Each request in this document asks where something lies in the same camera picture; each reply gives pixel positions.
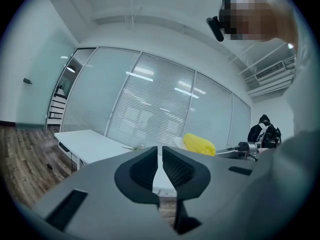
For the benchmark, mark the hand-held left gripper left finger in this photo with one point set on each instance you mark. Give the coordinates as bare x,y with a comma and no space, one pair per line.
140,176

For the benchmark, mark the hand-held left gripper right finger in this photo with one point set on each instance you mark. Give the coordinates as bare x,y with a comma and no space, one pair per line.
182,171

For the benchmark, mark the grey metal device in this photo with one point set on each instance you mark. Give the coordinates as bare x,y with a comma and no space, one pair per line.
246,149

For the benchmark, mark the yellow corn cob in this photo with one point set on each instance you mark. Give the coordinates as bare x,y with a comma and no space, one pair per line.
200,144

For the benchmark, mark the white shelf unit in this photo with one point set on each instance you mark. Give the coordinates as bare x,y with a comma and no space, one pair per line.
56,109

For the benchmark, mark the black head camera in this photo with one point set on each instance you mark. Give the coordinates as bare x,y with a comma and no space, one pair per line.
216,29

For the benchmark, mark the person's head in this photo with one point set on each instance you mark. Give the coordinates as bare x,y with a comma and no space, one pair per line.
252,16

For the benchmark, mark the round pendant lamp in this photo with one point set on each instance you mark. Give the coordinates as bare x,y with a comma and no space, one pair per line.
71,69

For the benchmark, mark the black wall device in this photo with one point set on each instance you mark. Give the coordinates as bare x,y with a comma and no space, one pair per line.
27,81

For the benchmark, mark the white table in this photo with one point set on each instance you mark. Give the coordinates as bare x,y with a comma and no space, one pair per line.
87,144

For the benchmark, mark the ceiling air conditioner vent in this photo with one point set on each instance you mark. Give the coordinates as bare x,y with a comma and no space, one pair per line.
271,71

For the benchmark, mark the white plate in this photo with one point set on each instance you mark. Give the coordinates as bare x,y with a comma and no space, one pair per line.
178,142

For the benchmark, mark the glass partition with blinds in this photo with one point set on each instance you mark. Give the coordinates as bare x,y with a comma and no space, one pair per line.
155,96

